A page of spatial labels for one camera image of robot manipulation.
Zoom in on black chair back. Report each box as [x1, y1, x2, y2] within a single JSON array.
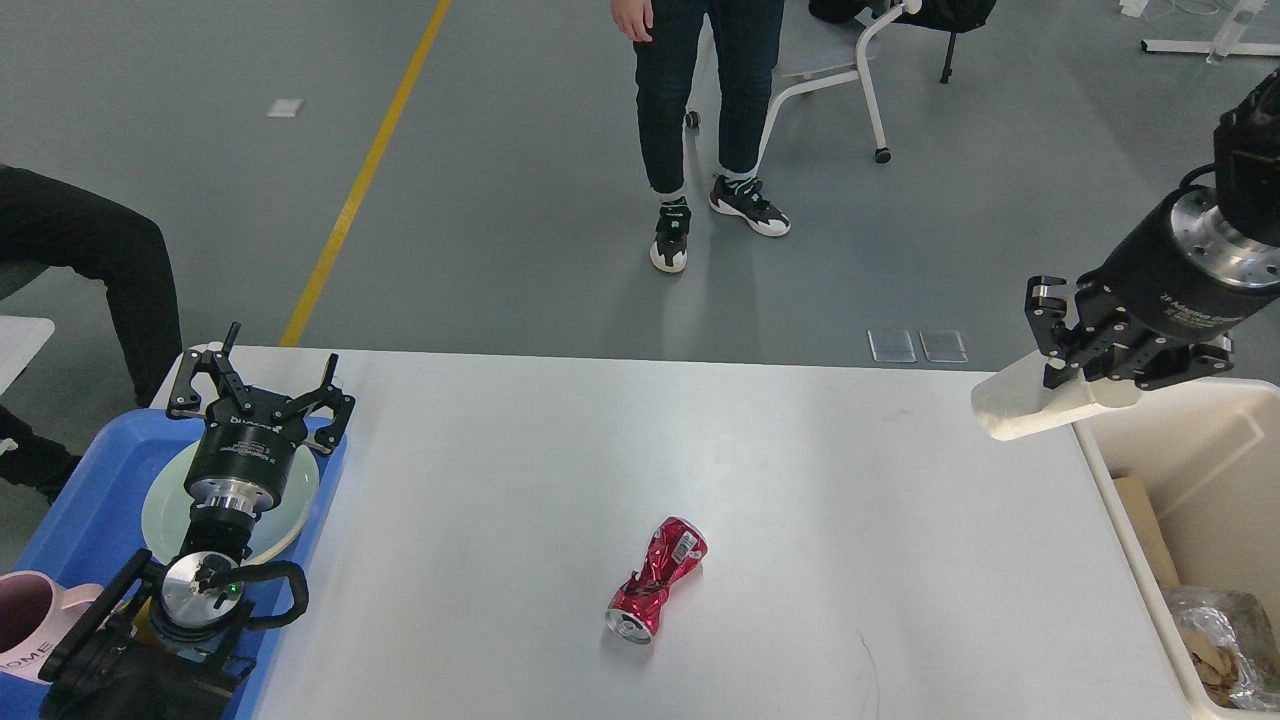
[[896, 0, 997, 85]]

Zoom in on clear plastic wrap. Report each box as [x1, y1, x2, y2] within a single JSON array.
[[1162, 585, 1279, 714]]

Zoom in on brown paper bag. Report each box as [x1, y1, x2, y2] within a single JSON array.
[[1114, 477, 1181, 589]]

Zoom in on white grey office chair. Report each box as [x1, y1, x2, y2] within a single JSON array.
[[684, 0, 925, 167]]

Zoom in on crushed red soda can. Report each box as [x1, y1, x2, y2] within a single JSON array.
[[605, 516, 709, 644]]

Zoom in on green plate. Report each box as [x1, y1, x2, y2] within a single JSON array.
[[141, 442, 320, 565]]

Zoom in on pink HOME mug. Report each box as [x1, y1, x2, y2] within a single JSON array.
[[1, 571, 104, 685]]

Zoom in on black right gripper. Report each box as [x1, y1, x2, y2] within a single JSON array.
[[1025, 188, 1277, 391]]

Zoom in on dark seated figure left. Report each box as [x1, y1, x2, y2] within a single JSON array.
[[0, 165, 183, 501]]

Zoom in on beige plastic bin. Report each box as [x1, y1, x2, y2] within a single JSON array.
[[1073, 378, 1279, 719]]

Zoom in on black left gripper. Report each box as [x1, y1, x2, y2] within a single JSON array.
[[166, 322, 357, 519]]

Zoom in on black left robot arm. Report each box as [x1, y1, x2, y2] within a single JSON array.
[[38, 324, 356, 719]]

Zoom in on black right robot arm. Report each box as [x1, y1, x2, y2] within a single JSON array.
[[1024, 74, 1279, 391]]

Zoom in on white stand base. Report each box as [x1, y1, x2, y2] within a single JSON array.
[[1139, 1, 1279, 64]]

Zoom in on brown paper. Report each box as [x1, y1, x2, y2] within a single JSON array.
[[1178, 626, 1242, 708]]

